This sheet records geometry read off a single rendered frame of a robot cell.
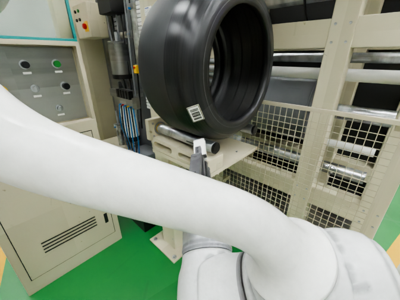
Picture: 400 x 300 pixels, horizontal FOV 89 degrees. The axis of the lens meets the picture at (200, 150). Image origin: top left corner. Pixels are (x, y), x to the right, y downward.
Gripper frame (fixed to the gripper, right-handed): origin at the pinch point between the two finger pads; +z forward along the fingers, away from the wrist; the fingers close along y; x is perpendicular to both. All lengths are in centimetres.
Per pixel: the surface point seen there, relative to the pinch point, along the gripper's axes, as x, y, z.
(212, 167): -2.1, 21.3, 10.3
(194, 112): -0.6, -1.3, 15.5
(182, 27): 4.3, -22.2, 24.3
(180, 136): -12.3, 14.3, 25.1
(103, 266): -93, 78, 1
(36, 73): -68, -21, 54
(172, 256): -52, 93, 5
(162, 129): -21.5, 14.4, 33.4
